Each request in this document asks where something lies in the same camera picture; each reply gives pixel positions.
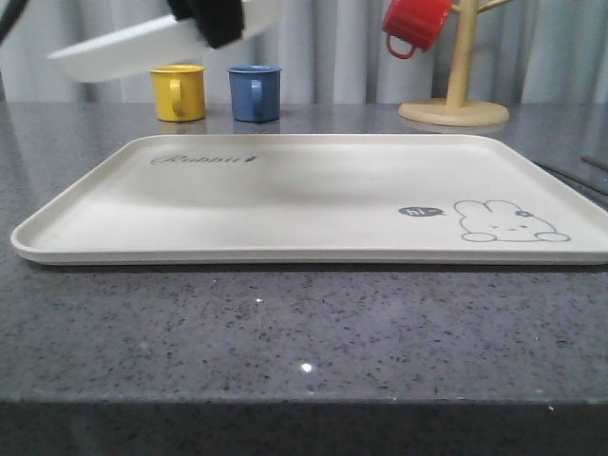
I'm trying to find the cream rabbit serving tray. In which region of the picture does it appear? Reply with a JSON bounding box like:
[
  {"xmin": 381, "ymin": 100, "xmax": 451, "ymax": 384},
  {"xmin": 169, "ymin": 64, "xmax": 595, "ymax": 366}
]
[{"xmin": 10, "ymin": 134, "xmax": 607, "ymax": 265}]

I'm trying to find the red mug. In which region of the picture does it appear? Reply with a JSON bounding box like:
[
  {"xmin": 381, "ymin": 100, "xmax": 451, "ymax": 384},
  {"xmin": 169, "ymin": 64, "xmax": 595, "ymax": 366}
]
[{"xmin": 382, "ymin": 0, "xmax": 452, "ymax": 60}]

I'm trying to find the silver metal spoon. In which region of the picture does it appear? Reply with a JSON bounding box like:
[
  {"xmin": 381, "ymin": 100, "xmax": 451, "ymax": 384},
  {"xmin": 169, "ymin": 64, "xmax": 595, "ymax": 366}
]
[{"xmin": 580, "ymin": 156, "xmax": 608, "ymax": 172}]

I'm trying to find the white round plate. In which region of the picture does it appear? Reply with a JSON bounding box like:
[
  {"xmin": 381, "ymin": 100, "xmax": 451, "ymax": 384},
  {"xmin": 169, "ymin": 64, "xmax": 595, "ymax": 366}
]
[{"xmin": 48, "ymin": 1, "xmax": 281, "ymax": 83}]

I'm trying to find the wooden mug tree stand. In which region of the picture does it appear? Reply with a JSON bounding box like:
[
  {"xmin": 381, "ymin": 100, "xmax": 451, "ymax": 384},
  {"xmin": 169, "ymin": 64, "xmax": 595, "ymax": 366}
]
[{"xmin": 398, "ymin": 0, "xmax": 509, "ymax": 127}]

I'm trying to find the silver metal fork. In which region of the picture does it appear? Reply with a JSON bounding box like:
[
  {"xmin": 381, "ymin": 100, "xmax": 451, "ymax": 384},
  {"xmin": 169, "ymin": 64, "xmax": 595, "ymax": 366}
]
[{"xmin": 534, "ymin": 161, "xmax": 607, "ymax": 209}]

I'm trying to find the blue mug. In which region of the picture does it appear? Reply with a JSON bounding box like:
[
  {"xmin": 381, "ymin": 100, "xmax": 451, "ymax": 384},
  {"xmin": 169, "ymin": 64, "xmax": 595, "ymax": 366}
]
[{"xmin": 228, "ymin": 65, "xmax": 281, "ymax": 123}]

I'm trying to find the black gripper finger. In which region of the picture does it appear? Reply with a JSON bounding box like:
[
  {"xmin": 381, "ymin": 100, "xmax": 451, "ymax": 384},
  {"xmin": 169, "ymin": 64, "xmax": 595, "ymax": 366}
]
[{"xmin": 167, "ymin": 0, "xmax": 245, "ymax": 48}]

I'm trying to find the yellow mug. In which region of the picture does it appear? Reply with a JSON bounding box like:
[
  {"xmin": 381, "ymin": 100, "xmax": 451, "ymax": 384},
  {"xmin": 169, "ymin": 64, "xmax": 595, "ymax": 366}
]
[{"xmin": 150, "ymin": 64, "xmax": 206, "ymax": 123}]

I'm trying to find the black cable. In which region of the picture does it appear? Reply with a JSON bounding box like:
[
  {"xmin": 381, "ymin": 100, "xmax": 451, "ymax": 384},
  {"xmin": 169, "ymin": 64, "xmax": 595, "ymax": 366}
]
[{"xmin": 0, "ymin": 0, "xmax": 28, "ymax": 44}]

